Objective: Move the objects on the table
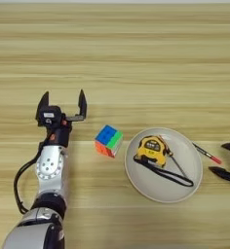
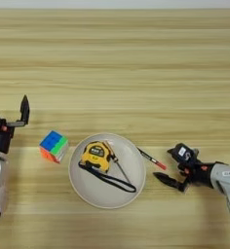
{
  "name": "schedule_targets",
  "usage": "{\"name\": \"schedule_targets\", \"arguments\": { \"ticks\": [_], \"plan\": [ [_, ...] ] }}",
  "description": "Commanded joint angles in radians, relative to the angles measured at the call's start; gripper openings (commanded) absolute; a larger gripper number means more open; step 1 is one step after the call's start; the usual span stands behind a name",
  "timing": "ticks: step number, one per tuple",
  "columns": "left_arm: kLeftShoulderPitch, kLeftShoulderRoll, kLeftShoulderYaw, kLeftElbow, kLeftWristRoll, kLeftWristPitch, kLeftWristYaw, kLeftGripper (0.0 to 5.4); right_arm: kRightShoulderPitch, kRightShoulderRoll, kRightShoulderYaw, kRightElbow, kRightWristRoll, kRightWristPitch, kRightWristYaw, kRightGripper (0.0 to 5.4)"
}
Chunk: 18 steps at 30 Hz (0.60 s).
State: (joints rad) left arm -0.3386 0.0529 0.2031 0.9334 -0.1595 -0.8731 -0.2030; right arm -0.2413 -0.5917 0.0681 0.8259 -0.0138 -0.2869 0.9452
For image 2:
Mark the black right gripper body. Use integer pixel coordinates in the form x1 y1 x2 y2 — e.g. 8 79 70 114
180 158 218 193

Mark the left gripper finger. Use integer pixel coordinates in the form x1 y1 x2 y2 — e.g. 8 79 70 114
5 94 31 128

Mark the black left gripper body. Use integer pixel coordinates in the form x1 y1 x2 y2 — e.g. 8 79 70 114
0 118 16 155

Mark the colourful puzzle cube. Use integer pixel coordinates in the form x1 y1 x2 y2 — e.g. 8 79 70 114
39 129 70 164

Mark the orange handle screwdriver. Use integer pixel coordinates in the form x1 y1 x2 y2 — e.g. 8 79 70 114
103 140 132 185

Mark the yellow black tape measure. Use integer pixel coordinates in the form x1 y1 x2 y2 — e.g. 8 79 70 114
77 140 137 194

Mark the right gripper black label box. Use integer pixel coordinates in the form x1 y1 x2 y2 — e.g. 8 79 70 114
172 142 199 164

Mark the black red pen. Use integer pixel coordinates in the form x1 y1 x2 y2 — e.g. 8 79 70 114
135 147 168 171

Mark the round white plate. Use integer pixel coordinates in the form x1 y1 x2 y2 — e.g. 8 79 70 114
67 131 147 210

